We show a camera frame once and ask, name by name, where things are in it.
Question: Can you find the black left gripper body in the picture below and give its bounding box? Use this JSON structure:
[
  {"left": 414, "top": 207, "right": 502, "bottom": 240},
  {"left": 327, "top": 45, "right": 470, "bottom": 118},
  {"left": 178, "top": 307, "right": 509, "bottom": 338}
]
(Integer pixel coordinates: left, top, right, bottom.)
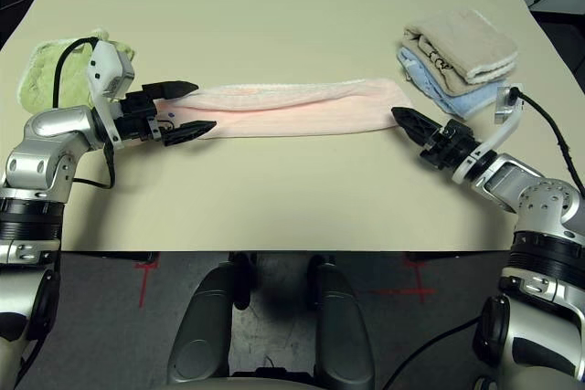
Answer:
[{"left": 111, "top": 90, "right": 166, "bottom": 143}]

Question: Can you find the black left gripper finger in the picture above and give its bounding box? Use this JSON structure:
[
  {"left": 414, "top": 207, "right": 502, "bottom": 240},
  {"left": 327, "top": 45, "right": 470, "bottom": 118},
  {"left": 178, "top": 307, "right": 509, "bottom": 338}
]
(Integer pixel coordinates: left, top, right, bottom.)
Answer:
[
  {"left": 158, "top": 120, "right": 218, "bottom": 148},
  {"left": 142, "top": 80, "right": 200, "bottom": 100}
]

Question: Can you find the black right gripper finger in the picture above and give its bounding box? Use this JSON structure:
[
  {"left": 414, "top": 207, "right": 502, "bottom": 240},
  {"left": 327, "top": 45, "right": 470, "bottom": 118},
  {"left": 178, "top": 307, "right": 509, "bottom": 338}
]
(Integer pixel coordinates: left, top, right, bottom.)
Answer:
[
  {"left": 391, "top": 107, "right": 443, "bottom": 136},
  {"left": 396, "top": 118, "right": 434, "bottom": 150}
]

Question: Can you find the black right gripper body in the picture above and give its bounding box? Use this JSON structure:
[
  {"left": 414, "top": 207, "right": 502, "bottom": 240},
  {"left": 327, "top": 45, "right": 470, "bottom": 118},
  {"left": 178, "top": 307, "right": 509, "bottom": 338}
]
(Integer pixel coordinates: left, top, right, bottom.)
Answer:
[{"left": 419, "top": 118, "right": 477, "bottom": 172}]

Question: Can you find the pink terry towel with embroidery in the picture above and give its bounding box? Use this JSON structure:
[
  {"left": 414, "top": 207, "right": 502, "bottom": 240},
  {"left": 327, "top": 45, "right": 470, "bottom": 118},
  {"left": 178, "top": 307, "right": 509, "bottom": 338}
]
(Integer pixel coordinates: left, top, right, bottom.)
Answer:
[{"left": 153, "top": 78, "right": 415, "bottom": 139}]

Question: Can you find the light blue folded towel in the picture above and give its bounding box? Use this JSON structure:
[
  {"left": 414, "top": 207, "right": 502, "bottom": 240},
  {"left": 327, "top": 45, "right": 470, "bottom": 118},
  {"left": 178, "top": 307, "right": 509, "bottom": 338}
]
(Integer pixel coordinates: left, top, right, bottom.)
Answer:
[{"left": 395, "top": 47, "right": 508, "bottom": 118}]

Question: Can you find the beige folded terry towel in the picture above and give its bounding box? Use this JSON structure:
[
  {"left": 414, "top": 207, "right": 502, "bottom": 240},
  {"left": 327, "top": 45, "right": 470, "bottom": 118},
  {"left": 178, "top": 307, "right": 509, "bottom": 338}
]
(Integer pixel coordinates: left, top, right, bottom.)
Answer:
[{"left": 401, "top": 8, "right": 520, "bottom": 86}]

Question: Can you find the green terry towel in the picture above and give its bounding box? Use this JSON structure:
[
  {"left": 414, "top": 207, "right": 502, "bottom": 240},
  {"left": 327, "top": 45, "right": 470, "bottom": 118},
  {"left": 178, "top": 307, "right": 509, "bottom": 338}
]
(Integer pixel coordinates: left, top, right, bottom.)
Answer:
[{"left": 16, "top": 27, "right": 138, "bottom": 113}]

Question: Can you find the grey robot right leg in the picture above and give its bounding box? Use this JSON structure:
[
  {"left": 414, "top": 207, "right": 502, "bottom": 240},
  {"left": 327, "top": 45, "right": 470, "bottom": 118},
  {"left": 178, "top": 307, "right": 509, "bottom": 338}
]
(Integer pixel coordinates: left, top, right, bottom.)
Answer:
[{"left": 314, "top": 264, "right": 376, "bottom": 390}]

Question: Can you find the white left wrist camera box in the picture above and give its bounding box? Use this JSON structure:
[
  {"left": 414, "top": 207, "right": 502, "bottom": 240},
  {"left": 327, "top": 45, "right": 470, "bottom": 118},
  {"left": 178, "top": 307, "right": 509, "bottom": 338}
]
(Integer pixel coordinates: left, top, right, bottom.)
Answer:
[{"left": 85, "top": 39, "right": 137, "bottom": 150}]

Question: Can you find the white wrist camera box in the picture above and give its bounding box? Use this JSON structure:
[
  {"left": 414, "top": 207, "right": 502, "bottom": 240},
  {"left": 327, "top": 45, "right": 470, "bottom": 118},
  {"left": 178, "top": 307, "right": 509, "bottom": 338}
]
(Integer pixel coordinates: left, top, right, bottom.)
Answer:
[
  {"left": 85, "top": 39, "right": 137, "bottom": 150},
  {"left": 451, "top": 83, "right": 525, "bottom": 184}
]

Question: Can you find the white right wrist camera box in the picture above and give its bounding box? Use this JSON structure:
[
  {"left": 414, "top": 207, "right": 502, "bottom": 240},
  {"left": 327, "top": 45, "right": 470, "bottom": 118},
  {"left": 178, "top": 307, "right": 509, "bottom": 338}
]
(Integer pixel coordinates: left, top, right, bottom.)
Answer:
[{"left": 451, "top": 83, "right": 525, "bottom": 184}]

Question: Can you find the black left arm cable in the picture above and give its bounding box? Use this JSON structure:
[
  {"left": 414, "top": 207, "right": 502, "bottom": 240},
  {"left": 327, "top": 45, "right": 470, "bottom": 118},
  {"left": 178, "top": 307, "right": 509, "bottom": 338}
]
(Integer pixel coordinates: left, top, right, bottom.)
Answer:
[{"left": 50, "top": 36, "right": 116, "bottom": 190}]

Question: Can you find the black table leg bracket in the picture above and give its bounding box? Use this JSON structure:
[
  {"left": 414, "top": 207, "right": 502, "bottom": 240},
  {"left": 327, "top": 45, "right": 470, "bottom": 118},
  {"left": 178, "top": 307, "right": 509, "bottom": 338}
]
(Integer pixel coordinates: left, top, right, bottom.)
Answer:
[{"left": 90, "top": 251, "right": 160, "bottom": 267}]

